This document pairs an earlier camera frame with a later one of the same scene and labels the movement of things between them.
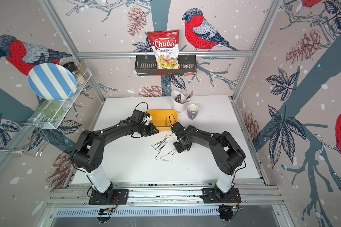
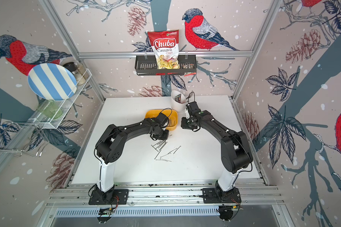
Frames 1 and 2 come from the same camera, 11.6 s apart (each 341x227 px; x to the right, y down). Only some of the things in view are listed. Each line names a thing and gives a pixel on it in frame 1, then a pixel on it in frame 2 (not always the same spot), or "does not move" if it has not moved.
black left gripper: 151,130 to 165,137
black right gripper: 178,150 to 183,125
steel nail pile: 158,146 does not move
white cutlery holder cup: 178,100 does not move
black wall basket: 147,65 does not move
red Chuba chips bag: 165,45 does not move
